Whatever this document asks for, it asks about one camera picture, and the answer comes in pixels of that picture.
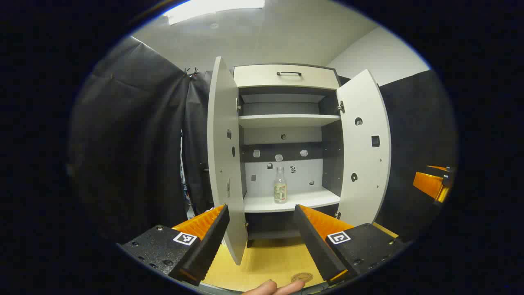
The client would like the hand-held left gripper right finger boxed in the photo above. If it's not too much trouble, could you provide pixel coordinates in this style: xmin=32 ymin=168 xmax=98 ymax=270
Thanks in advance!
xmin=292 ymin=204 xmax=411 ymax=282

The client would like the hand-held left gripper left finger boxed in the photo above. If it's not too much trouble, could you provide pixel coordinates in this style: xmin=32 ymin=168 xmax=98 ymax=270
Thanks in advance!
xmin=118 ymin=204 xmax=230 ymax=286

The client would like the clear glass bottle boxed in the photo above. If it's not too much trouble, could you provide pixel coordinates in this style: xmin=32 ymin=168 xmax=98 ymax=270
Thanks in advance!
xmin=273 ymin=167 xmax=288 ymax=204

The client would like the white and grey cabinet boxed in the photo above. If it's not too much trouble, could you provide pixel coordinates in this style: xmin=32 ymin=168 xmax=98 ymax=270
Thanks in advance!
xmin=233 ymin=63 xmax=343 ymax=248

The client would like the white cabinet drawer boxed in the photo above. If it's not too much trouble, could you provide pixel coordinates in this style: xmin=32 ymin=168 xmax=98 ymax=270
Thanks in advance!
xmin=233 ymin=64 xmax=340 ymax=90

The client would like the black backdrop cloth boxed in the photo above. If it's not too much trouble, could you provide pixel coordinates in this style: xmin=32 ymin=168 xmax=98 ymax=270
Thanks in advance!
xmin=68 ymin=36 xmax=457 ymax=246

